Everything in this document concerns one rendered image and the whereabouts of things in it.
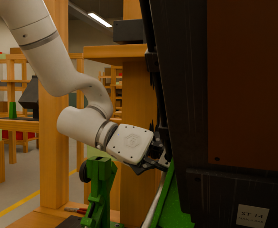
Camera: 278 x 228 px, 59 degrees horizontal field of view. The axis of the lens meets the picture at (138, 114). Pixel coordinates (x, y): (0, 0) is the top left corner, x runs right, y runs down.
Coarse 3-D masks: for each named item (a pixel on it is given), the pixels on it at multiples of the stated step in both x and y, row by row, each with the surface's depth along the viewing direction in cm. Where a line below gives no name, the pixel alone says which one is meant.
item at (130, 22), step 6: (114, 24) 83; (120, 24) 82; (126, 24) 82; (132, 24) 81; (138, 24) 80; (114, 30) 83; (120, 30) 82; (126, 30) 82; (132, 30) 81; (138, 30) 80; (114, 36) 83; (120, 36) 83; (126, 36) 82; (132, 36) 81; (138, 36) 80; (120, 42) 84; (126, 42) 84; (132, 42) 84; (138, 42) 83
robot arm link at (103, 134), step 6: (108, 120) 67; (102, 126) 64; (108, 126) 64; (114, 126) 67; (102, 132) 64; (108, 132) 64; (96, 138) 64; (102, 138) 63; (96, 144) 65; (102, 144) 64; (102, 150) 66
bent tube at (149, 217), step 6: (162, 156) 60; (162, 162) 59; (168, 162) 59; (162, 174) 67; (162, 180) 68; (162, 186) 68; (156, 192) 68; (156, 198) 67; (156, 204) 66; (150, 210) 65; (150, 216) 64; (144, 222) 64; (150, 222) 63
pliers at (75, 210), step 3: (66, 207) 106; (69, 207) 106; (69, 210) 105; (72, 210) 104; (75, 210) 104; (78, 210) 103; (81, 210) 104; (84, 210) 105; (81, 213) 103; (84, 213) 102
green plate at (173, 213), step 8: (168, 176) 49; (168, 184) 49; (176, 184) 50; (168, 192) 51; (176, 192) 50; (160, 200) 50; (168, 200) 51; (176, 200) 50; (160, 208) 50; (168, 208) 51; (176, 208) 50; (160, 216) 52; (168, 216) 51; (176, 216) 50; (184, 216) 50; (152, 224) 51; (160, 224) 52; (168, 224) 51; (176, 224) 50; (184, 224) 50; (192, 224) 49
